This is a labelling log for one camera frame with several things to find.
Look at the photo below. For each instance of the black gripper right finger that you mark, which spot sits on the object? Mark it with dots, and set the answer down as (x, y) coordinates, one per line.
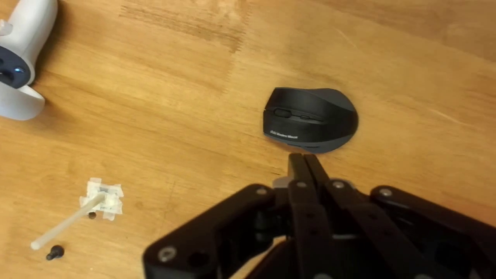
(403, 233)

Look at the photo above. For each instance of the translucent white tube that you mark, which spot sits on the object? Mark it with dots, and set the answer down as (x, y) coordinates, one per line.
(63, 224)

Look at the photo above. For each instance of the black computer mouse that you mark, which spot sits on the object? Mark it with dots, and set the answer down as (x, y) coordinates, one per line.
(310, 120)

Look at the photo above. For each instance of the white device with blue lens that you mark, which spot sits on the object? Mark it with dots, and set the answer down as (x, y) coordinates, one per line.
(20, 57)

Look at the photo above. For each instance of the small black screw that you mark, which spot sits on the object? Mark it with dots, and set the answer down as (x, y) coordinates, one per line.
(54, 253)

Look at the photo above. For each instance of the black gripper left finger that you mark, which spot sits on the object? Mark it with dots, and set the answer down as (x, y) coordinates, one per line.
(304, 227)

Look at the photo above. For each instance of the white plastic clip piece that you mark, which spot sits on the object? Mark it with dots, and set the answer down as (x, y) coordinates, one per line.
(105, 199)

